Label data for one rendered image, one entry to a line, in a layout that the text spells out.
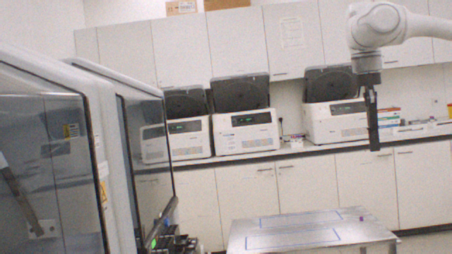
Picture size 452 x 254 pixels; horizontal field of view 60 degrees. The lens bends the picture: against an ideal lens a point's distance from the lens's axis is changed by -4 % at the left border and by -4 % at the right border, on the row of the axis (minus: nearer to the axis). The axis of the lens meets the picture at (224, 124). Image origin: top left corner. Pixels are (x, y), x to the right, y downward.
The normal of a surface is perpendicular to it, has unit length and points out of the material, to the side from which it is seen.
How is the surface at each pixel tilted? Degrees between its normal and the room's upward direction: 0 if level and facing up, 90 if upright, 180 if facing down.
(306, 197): 90
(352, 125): 90
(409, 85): 90
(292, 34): 90
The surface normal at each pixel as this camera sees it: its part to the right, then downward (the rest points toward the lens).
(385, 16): -0.27, 0.07
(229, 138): -0.02, 0.05
